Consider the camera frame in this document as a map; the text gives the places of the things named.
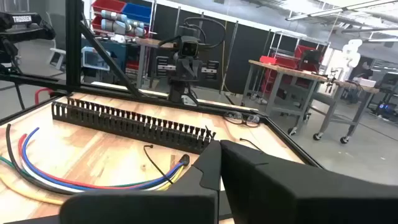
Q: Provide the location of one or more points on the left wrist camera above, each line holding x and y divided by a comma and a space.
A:
189, 48

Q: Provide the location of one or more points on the wooden top steel workbench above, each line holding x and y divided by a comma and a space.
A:
280, 69
357, 87

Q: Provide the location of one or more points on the small red bin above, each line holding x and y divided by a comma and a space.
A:
267, 59

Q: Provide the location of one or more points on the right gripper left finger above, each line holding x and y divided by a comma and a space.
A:
140, 208

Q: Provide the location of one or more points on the light blue teach pendant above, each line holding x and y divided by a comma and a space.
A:
94, 60

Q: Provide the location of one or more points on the red shelf bin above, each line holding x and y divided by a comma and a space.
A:
109, 5

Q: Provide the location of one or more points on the dark rimmed eyeglasses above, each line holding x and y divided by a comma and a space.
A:
241, 119

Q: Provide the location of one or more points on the small wooden top table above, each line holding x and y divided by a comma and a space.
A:
149, 42

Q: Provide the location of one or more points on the blue cart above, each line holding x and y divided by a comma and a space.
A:
119, 53

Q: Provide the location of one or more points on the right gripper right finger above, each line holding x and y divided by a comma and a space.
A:
295, 199

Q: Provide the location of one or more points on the black aluminium table frame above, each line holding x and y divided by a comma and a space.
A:
73, 46

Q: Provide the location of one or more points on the blue shelf bin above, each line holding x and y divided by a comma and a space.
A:
136, 11

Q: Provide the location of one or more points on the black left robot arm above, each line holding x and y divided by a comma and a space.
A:
182, 91

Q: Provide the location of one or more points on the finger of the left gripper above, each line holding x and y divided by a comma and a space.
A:
183, 72
196, 72

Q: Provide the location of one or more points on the white robot figure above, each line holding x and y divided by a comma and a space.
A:
353, 53

